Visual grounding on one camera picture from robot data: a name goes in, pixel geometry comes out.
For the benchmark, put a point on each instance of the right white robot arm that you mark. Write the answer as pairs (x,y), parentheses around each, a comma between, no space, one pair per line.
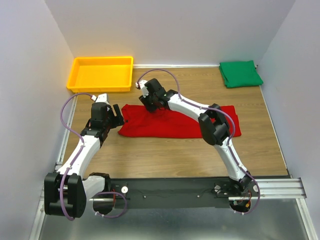
(213,123)

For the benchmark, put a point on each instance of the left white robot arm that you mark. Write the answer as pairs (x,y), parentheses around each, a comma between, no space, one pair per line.
(66,191)

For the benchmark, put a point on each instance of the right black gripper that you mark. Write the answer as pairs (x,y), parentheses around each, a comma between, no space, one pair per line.
(149,108)

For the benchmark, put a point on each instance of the yellow plastic tray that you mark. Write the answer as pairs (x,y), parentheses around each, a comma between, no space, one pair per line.
(101,74)

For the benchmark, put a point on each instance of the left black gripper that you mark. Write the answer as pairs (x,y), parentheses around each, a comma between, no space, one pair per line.
(119,115)

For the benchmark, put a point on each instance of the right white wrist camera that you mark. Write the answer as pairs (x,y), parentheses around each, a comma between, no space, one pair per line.
(141,85)

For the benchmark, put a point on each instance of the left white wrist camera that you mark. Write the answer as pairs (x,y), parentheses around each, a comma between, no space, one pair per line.
(101,98)

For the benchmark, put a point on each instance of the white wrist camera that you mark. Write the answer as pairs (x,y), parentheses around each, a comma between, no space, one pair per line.
(141,85)
(101,98)

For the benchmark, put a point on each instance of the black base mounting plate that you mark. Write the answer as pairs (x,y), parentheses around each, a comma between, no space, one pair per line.
(176,193)

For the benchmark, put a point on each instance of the folded green t shirt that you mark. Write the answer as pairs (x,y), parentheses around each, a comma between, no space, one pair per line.
(237,74)

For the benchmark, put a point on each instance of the red t shirt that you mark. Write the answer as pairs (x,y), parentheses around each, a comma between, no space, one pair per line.
(163,123)

